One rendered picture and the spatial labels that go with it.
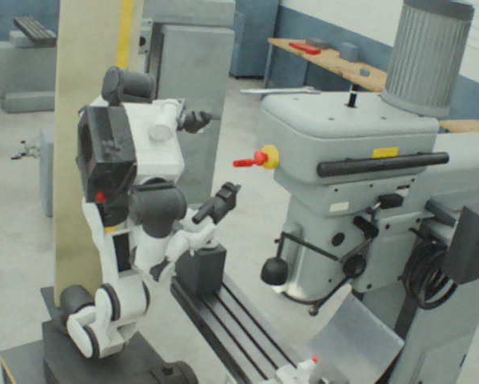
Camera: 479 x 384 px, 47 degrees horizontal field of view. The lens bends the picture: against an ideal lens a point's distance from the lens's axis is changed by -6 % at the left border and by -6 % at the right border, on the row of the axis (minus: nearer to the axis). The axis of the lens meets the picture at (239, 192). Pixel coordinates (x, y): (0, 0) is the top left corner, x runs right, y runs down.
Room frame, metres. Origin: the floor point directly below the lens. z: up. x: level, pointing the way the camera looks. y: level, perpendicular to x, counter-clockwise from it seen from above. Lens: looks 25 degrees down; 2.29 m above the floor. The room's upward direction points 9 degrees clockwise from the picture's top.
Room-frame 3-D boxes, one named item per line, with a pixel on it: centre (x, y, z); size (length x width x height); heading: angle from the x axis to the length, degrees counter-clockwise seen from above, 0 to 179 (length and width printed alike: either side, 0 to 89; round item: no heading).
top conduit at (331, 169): (1.37, -0.36, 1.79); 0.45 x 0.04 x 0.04; 124
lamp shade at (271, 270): (1.30, -0.13, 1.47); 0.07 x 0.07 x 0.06
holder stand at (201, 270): (1.97, 0.12, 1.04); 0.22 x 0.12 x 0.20; 37
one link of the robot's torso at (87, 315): (1.84, 0.48, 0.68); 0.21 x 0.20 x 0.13; 42
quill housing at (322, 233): (1.47, -0.25, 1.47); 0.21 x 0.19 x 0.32; 34
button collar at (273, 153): (1.34, -0.06, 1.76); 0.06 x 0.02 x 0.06; 34
